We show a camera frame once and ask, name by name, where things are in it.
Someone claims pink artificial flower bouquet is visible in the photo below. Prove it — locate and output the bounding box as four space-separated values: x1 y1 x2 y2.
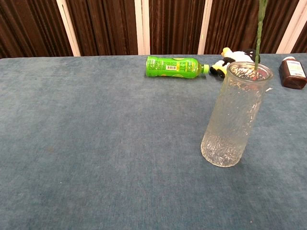
253 0 267 81

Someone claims blue carpeted table surface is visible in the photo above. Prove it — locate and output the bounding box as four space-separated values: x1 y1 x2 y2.
0 54 307 230

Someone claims transparent textured glass vase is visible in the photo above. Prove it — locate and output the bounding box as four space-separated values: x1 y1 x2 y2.
200 61 274 168

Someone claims green tea plastic bottle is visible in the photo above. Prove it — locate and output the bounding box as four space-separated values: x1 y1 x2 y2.
145 55 210 79

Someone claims dark brown curtain panel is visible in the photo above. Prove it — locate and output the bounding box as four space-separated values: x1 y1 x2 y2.
290 23 307 54
0 0 74 59
203 0 300 55
66 0 139 57
149 0 206 55

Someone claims black white penguin plush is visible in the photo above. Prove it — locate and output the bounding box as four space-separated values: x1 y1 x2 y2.
210 47 273 92

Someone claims brown medicine bottle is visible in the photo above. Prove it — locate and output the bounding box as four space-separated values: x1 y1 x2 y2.
279 56 307 90

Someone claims white frame post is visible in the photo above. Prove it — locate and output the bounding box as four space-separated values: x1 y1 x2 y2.
275 0 307 54
134 0 151 56
197 0 214 55
56 0 82 57

